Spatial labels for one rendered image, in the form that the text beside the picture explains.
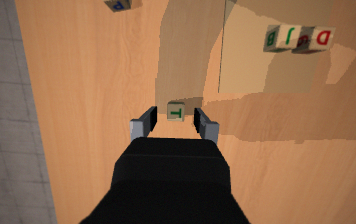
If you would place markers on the tan flat mat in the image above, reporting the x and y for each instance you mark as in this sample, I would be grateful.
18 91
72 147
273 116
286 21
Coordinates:
245 68

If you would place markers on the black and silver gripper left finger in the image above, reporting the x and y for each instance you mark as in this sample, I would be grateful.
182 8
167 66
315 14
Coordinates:
142 126

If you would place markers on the beige letter block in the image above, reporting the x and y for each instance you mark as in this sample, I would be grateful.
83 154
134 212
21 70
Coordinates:
117 5
315 39
282 38
175 111

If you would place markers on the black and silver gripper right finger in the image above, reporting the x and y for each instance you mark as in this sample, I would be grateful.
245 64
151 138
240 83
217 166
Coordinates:
205 127

